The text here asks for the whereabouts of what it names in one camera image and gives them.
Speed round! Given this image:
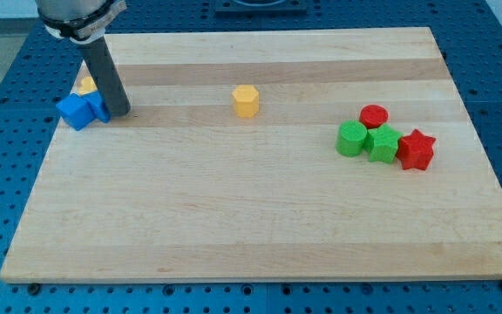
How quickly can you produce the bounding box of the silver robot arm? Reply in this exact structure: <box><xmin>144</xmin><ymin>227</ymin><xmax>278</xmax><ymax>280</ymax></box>
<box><xmin>35</xmin><ymin>0</ymin><xmax>127</xmax><ymax>44</ymax></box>

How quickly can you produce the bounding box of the yellow hexagon block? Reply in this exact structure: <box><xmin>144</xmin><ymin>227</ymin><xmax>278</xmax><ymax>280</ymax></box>
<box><xmin>232</xmin><ymin>85</ymin><xmax>260</xmax><ymax>118</ymax></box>

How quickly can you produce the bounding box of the green circle block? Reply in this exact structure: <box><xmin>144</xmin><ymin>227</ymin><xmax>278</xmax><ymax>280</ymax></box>
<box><xmin>336</xmin><ymin>120</ymin><xmax>367</xmax><ymax>157</ymax></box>

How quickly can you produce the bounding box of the red circle block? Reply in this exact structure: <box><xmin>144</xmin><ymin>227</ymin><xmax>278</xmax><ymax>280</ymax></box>
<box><xmin>359</xmin><ymin>104</ymin><xmax>389</xmax><ymax>129</ymax></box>

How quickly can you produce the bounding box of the wooden board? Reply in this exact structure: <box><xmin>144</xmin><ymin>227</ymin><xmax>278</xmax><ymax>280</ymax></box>
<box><xmin>0</xmin><ymin>27</ymin><xmax>502</xmax><ymax>283</ymax></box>

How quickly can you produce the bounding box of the green star block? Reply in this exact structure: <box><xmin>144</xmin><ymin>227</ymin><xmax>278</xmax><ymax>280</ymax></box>
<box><xmin>363</xmin><ymin>123</ymin><xmax>403</xmax><ymax>164</ymax></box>

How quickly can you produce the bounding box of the blue block behind rod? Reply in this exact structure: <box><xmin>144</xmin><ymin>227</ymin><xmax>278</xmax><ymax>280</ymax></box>
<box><xmin>82</xmin><ymin>91</ymin><xmax>111</xmax><ymax>123</ymax></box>

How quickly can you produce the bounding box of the red star block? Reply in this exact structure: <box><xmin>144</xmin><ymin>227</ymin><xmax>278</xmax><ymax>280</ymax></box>
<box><xmin>396</xmin><ymin>129</ymin><xmax>437</xmax><ymax>170</ymax></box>

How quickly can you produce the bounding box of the yellow block behind rod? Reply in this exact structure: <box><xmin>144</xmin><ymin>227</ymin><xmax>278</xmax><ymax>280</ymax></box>
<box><xmin>77</xmin><ymin>77</ymin><xmax>98</xmax><ymax>96</ymax></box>

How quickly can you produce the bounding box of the blue cube block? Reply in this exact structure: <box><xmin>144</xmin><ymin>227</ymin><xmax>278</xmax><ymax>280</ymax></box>
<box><xmin>56</xmin><ymin>93</ymin><xmax>95</xmax><ymax>131</ymax></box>

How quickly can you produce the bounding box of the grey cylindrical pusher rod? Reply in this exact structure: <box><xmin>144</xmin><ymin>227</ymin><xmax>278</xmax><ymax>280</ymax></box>
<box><xmin>78</xmin><ymin>38</ymin><xmax>131</xmax><ymax>118</ymax></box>

